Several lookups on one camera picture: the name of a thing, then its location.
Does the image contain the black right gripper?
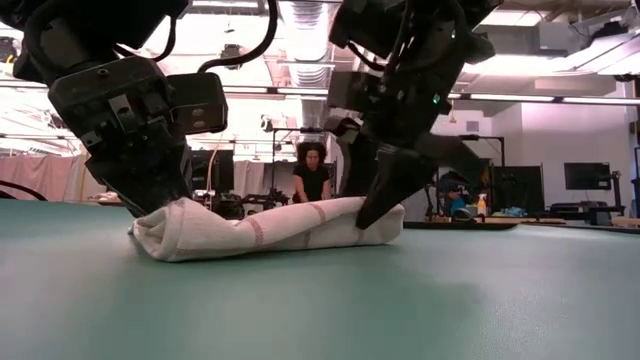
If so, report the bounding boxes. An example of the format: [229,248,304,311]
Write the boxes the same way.
[354,47,490,231]

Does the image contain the small black monitor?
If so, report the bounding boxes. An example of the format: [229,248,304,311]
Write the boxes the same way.
[563,161,624,206]

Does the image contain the white red-checked towel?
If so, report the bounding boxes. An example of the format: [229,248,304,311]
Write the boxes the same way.
[128,195,407,263]

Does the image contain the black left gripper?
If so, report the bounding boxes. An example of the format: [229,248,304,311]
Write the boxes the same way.
[47,55,194,218]

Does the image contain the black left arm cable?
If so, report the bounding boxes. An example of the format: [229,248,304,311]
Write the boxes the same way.
[112,0,279,75]

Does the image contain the beige curtain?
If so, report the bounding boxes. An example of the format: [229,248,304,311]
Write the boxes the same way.
[0,153,112,204]

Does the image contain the grey backdrop cloth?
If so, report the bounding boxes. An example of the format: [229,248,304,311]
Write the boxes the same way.
[234,158,301,201]

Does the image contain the person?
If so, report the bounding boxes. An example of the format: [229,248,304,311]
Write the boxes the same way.
[438,172,484,217]
[291,141,333,205]

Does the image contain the black ceiling device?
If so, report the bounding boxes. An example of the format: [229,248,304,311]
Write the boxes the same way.
[219,43,245,69]

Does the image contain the low black table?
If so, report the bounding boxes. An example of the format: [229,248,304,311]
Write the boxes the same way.
[547,200,627,224]

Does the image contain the black cable loop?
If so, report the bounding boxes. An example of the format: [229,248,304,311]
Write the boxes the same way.
[0,179,49,202]

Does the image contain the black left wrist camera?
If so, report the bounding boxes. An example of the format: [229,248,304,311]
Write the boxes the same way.
[167,72,230,136]

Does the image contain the large black monitor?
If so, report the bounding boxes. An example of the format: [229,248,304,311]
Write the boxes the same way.
[192,149,235,199]

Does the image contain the ribbed silver ventilation duct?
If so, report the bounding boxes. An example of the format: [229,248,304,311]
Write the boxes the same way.
[277,0,335,156]

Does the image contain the black rig frame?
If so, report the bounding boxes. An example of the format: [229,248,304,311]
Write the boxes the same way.
[271,127,350,201]
[459,133,506,169]

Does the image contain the long ceiling light bar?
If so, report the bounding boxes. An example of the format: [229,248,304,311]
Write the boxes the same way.
[0,79,640,107]

